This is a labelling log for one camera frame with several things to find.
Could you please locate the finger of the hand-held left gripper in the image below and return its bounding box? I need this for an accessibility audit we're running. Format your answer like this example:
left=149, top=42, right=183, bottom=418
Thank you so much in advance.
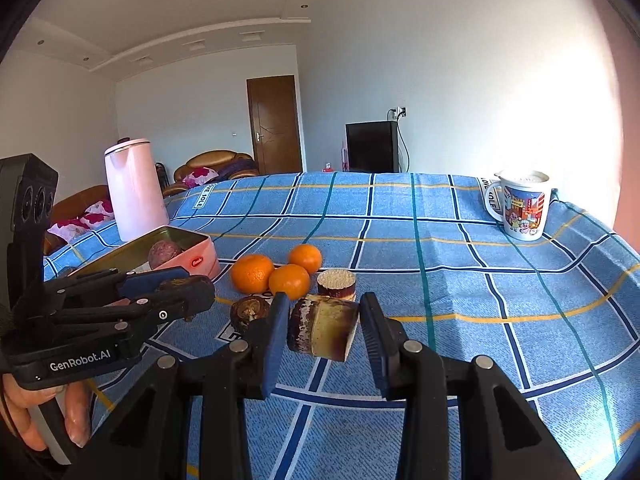
left=42, top=266, right=192, bottom=307
left=14, top=275, right=216, bottom=347

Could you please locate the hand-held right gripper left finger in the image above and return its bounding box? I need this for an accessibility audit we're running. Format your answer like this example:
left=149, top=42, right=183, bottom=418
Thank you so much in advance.
left=65, top=292, right=291, bottom=480

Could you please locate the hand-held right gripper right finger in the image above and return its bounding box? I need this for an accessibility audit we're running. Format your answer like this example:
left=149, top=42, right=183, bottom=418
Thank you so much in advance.
left=359, top=291, right=583, bottom=480

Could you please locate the pink tin box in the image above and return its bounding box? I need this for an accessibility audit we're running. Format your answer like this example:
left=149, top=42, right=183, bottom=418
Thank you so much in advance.
left=67, top=225, right=221, bottom=287

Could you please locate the sugarcane piece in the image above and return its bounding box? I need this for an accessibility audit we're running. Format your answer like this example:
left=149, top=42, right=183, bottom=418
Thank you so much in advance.
left=286, top=296, right=361, bottom=363
left=317, top=268, right=357, bottom=302

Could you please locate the orange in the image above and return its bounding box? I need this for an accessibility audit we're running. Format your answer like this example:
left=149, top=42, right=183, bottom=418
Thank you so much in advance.
left=229, top=254, right=275, bottom=294
left=288, top=244, right=324, bottom=275
left=269, top=263, right=312, bottom=301

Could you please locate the person's left hand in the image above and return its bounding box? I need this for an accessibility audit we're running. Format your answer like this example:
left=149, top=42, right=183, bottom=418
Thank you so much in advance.
left=0, top=373, right=93, bottom=454

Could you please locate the purple passion fruit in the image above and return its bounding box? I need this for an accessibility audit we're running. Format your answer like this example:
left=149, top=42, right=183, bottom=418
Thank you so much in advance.
left=148, top=240, right=187, bottom=272

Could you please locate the brown leather sofa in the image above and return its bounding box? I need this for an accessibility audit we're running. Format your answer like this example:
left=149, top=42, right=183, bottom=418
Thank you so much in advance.
left=42, top=184, right=119, bottom=256

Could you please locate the pink electric kettle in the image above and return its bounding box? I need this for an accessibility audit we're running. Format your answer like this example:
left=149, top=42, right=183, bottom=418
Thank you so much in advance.
left=104, top=137, right=171, bottom=243

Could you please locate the blue checked tablecloth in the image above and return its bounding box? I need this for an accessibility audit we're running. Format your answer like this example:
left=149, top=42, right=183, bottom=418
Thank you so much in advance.
left=42, top=171, right=640, bottom=480

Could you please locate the brown leather armchair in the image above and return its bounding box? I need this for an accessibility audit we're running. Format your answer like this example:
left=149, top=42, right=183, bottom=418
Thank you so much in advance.
left=161, top=150, right=260, bottom=198

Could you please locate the purple blanket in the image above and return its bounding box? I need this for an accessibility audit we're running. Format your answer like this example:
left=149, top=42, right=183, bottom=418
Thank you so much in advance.
left=217, top=159, right=257, bottom=178

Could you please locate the brown wooden door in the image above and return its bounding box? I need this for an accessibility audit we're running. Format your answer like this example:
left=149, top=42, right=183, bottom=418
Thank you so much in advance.
left=246, top=75, right=304, bottom=176

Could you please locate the black television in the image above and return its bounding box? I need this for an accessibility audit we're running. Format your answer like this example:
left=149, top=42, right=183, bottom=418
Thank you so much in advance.
left=345, top=121, right=401, bottom=174

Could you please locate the white printed mug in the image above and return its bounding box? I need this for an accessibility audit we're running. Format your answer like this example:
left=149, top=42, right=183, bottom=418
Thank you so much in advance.
left=484, top=170, right=558, bottom=244

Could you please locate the black power cable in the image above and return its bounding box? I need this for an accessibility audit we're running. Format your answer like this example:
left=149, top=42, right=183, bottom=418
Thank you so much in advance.
left=387, top=107, right=412, bottom=173

